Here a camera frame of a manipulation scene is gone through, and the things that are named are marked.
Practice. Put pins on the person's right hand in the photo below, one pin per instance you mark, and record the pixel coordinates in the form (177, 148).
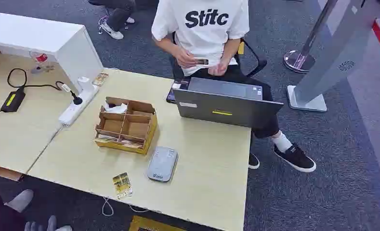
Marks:
(184, 59)

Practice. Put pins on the person's left hand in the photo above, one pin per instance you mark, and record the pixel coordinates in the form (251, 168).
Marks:
(217, 67)

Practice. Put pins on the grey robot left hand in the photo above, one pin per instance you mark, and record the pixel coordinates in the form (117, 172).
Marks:
(18, 200)

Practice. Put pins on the seated person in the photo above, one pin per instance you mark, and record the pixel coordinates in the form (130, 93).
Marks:
(205, 35)

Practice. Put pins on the black phone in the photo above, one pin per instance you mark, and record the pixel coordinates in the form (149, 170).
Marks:
(174, 91)

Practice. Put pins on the grey laptop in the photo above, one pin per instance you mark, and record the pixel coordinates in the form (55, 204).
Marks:
(228, 106)

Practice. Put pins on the person in dark trousers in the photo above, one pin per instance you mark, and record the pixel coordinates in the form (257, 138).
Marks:
(118, 16)

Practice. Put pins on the chrome stanchion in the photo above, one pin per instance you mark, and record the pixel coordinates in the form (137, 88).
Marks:
(300, 59)

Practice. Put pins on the white crumpled paper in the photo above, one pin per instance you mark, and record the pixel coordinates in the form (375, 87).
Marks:
(115, 108)

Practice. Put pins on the pale printed card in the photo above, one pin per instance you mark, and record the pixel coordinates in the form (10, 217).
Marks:
(100, 79)

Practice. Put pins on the wooden card box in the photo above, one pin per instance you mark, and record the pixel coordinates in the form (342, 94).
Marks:
(126, 126)

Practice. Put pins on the black power adapter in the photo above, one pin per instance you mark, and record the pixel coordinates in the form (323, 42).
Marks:
(13, 101)

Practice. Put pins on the white plug adapter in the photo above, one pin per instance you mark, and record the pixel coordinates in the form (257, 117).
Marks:
(86, 83)

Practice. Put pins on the stack of cards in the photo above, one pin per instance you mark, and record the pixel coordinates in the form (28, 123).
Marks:
(119, 141)

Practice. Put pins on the yellow and black card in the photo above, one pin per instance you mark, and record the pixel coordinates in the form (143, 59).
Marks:
(122, 185)

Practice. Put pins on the grey card reader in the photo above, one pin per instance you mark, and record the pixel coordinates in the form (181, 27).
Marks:
(162, 164)

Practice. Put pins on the white power strip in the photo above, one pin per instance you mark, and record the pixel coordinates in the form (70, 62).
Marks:
(75, 108)

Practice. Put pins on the grey floor stand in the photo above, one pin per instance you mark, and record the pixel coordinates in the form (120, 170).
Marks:
(333, 57)

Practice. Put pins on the yellow box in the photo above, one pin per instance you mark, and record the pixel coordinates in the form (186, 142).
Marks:
(151, 224)

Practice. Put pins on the white cabinet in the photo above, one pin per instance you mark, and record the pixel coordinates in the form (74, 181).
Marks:
(49, 38)

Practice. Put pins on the clear bottle with red label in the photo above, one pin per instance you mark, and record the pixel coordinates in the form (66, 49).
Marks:
(39, 60)

